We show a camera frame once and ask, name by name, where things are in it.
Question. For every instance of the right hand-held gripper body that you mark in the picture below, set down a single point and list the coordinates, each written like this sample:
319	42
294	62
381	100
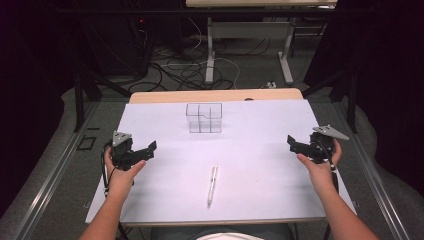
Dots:
320	146

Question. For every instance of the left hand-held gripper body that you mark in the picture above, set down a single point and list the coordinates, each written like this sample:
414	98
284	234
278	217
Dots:
121	151

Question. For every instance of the clear acrylic organizer box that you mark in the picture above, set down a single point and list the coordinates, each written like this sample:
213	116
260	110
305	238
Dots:
204	118

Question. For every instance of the white pen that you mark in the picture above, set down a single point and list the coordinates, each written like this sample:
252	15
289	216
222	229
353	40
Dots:
212	185

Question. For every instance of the person's left hand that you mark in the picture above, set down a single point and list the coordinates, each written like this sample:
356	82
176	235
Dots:
120	181

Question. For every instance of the person's right hand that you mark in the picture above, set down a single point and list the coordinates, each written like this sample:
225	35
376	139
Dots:
321	176

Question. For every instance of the white power plug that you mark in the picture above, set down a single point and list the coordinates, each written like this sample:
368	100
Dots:
271	85

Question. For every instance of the white table mat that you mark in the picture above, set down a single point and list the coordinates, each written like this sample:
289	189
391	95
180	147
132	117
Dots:
240	166

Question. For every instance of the black computer tower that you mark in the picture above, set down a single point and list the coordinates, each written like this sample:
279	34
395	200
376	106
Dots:
126	46

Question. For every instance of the person's white shirt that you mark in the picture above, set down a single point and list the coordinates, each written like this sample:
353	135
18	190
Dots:
230	237

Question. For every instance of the white desk with metal legs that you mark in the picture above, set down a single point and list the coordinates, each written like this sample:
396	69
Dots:
246	30

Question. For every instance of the black floor hatch frame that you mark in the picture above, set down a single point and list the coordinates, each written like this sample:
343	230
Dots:
86	143

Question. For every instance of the black metal frame stand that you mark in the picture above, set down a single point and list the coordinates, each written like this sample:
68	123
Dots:
83	96
350	96

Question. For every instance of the metal floor rail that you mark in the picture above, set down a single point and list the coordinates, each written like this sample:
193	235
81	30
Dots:
46	186
376	186

